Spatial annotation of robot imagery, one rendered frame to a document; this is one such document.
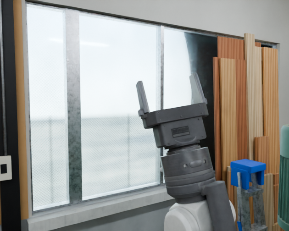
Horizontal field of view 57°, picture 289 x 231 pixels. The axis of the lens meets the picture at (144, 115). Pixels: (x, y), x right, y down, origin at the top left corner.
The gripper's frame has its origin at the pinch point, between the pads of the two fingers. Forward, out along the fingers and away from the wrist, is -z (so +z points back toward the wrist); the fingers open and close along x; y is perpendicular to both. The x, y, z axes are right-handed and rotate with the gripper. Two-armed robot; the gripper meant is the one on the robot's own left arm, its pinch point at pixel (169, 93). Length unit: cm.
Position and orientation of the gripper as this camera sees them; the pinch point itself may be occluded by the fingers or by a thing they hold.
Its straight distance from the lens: 50.0
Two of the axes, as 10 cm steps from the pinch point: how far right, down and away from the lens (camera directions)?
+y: 2.1, -1.9, -9.6
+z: 2.0, 9.7, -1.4
